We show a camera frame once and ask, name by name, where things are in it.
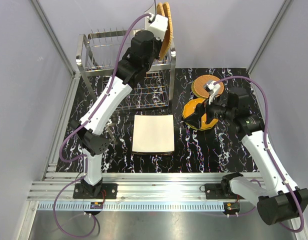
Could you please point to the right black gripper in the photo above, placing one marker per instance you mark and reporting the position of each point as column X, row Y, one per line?
column 195, row 119

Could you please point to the orange polka dot plate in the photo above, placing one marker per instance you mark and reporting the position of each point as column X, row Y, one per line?
column 189, row 109

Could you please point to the woven bamboo plate green rim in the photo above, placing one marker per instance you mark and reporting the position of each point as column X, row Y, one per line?
column 195, row 93

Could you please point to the woven orange rattan plate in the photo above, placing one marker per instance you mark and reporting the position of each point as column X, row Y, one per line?
column 200, row 81

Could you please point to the grey square plate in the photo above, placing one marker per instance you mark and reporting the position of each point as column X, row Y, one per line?
column 153, row 133

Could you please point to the floral square plate dark rim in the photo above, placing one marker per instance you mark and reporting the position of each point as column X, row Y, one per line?
column 153, row 153

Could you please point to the woven yellow basket plate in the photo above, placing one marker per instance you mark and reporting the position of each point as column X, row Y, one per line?
column 163, row 52
column 169, row 32

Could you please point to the cream square plate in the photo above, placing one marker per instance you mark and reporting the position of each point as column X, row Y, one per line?
column 152, row 10

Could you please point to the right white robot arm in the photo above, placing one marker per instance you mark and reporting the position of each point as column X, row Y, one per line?
column 281, row 199

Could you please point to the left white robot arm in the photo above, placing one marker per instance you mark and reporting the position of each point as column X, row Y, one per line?
column 130, row 68

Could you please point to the steel two-tier dish rack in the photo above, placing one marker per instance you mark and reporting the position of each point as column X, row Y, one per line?
column 95, row 59

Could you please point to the black marble pattern mat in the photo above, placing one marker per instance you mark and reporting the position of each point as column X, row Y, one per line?
column 195, row 151

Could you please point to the right small control board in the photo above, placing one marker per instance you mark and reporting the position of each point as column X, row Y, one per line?
column 232, row 208

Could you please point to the small control board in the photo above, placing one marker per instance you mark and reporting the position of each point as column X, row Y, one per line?
column 232, row 208
column 96, row 205

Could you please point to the left small control board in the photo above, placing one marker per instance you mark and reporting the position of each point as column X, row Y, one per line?
column 96, row 205

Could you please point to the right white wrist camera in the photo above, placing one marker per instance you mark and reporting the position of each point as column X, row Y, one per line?
column 213, row 90

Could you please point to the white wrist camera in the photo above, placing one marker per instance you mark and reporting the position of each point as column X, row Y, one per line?
column 213, row 90
column 157, row 24

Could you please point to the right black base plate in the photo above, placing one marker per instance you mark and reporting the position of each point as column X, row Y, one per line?
column 217, row 191

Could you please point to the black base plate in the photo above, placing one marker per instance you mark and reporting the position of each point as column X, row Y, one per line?
column 108, row 191
column 217, row 191

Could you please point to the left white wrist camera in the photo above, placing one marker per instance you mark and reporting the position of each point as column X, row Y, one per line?
column 157, row 24

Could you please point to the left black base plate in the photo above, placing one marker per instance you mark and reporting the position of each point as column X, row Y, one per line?
column 108, row 191

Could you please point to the right aluminium frame post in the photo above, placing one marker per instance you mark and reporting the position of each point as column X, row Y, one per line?
column 286, row 4

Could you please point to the aluminium frame post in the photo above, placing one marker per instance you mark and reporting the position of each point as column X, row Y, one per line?
column 52, row 35
column 286, row 4

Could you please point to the aluminium mounting rail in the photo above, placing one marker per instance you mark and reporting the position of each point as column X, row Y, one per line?
column 131, row 187

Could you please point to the slotted cable duct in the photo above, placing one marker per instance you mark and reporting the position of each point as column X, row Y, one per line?
column 124, row 206

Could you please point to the left aluminium frame post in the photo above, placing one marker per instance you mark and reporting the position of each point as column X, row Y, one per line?
column 52, row 35

